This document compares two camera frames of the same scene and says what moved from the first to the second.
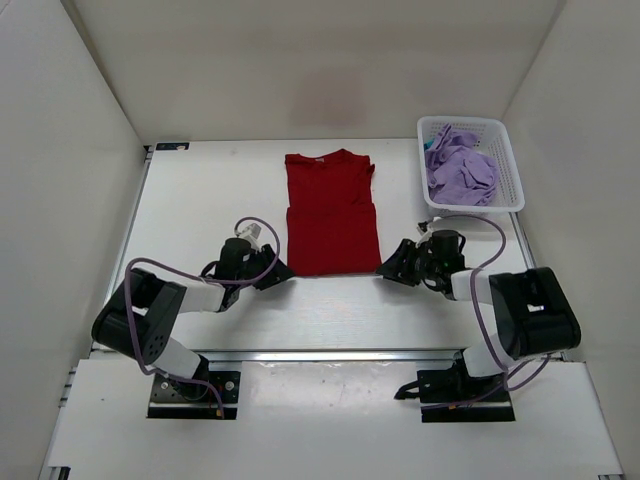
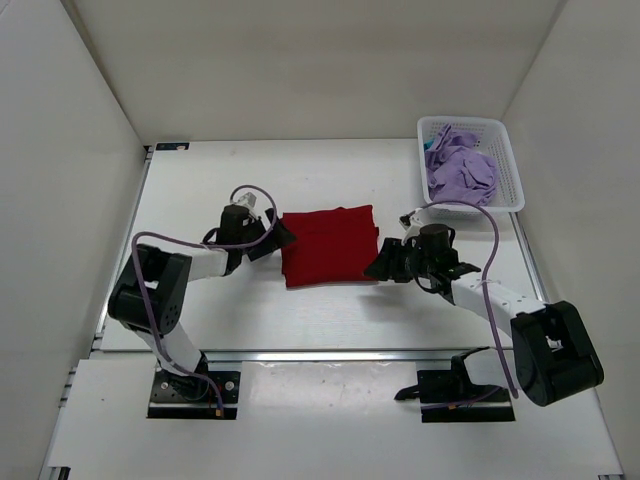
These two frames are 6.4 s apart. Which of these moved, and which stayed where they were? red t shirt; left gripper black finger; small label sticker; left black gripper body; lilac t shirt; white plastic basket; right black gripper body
Moved: red t shirt; left black gripper body; left gripper black finger
Stayed: white plastic basket; lilac t shirt; right black gripper body; small label sticker
